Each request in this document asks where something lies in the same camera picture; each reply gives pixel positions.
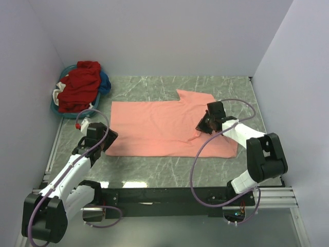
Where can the blue t shirt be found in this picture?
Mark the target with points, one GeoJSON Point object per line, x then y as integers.
{"type": "Point", "coordinates": [105, 85]}

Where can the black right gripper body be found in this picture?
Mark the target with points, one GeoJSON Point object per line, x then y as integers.
{"type": "Point", "coordinates": [205, 122]}

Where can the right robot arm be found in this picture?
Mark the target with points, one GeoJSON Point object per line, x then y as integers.
{"type": "Point", "coordinates": [264, 152]}

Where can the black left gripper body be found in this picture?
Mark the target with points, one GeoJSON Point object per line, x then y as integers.
{"type": "Point", "coordinates": [110, 135]}

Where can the pink t shirt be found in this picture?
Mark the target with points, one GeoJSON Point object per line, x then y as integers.
{"type": "Point", "coordinates": [159, 128]}

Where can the red t shirt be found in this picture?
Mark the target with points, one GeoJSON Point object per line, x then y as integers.
{"type": "Point", "coordinates": [81, 87]}

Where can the aluminium rail frame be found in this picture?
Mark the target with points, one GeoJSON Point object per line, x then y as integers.
{"type": "Point", "coordinates": [271, 197]}

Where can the teal laundry basket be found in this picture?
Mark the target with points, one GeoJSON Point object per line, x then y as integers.
{"type": "Point", "coordinates": [88, 113]}

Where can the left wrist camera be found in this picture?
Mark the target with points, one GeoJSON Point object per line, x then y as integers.
{"type": "Point", "coordinates": [83, 126]}

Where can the white t shirt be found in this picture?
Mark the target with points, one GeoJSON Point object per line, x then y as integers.
{"type": "Point", "coordinates": [59, 89]}

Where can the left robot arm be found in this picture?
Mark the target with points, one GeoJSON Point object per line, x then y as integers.
{"type": "Point", "coordinates": [46, 214]}

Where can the black base beam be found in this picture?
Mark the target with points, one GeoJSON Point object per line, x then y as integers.
{"type": "Point", "coordinates": [156, 202]}

